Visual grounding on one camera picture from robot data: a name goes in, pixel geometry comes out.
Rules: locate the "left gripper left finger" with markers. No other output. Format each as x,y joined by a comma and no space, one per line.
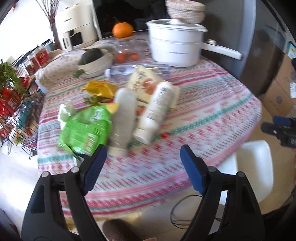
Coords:
44,218

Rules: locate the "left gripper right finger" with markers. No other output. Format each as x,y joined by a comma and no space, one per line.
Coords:
241,219

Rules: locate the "cream bread snack bag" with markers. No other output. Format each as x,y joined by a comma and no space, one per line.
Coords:
144,81

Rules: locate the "white plastic chair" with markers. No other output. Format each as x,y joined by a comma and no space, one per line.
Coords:
255,160

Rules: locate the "green snack bag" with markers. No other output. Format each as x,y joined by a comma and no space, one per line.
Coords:
87,129

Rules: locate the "grey refrigerator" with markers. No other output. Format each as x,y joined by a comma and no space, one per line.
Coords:
259,30

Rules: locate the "crumpled white tissue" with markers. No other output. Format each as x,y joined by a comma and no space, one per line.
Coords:
66,111

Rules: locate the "grey-white plastic bottle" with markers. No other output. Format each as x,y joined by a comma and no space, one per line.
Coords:
122,122

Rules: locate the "green vegetable scrap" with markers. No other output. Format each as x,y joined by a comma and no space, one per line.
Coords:
93,100

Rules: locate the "white labelled plastic bottle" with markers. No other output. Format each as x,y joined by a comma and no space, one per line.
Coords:
153,116

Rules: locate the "patterned striped tablecloth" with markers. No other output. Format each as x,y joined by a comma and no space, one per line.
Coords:
215,114

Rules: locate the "yellow crumpled wrapper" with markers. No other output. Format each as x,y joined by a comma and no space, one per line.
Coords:
100,89

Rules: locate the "white electric cooking pot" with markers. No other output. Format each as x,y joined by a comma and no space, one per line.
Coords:
178,43

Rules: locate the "green leafy vegetable bunch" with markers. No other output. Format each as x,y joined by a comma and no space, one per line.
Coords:
9,78

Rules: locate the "small green pepper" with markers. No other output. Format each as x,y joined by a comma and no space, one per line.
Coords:
78,73

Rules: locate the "woven white basket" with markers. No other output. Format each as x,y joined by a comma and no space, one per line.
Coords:
191,11

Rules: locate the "clear plastic water bottle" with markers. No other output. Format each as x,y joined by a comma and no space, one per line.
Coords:
127,70

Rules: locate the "red-labelled spice jar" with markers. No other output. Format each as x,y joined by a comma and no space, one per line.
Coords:
42,56

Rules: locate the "stacked white bowls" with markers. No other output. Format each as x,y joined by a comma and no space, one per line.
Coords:
97,67

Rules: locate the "dark green squash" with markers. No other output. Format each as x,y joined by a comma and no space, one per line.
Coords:
90,55

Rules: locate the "clear glass jar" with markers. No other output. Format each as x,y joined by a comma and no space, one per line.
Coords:
130,48

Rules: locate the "large orange fruit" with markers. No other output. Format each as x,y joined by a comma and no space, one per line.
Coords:
122,30

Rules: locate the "cream air fryer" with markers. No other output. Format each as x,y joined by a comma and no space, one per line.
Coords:
75,26

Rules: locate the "glass vase with twigs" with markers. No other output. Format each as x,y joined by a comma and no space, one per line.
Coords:
50,8

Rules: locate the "black microwave oven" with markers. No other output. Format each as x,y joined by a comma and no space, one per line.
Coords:
134,12

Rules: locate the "black wire storage rack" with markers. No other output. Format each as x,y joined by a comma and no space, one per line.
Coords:
20,113

